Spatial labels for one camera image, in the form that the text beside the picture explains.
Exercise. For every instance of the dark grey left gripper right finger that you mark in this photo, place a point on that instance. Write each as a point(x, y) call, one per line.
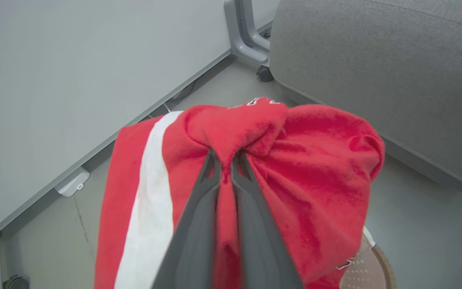
point(261, 249)

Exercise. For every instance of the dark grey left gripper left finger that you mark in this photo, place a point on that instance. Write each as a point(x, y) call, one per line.
point(193, 241)

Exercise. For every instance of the red garment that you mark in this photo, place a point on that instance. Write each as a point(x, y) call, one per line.
point(315, 172)

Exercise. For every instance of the beige perforated laundry basket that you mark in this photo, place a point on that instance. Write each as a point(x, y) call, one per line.
point(369, 269)

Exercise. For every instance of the grey fabric sofa seat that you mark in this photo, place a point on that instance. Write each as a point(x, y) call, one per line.
point(375, 48)

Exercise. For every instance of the black caster wheel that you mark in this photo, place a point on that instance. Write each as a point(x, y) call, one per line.
point(264, 74)
point(14, 283)

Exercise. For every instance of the white wall bracket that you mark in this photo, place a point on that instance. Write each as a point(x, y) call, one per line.
point(71, 184)

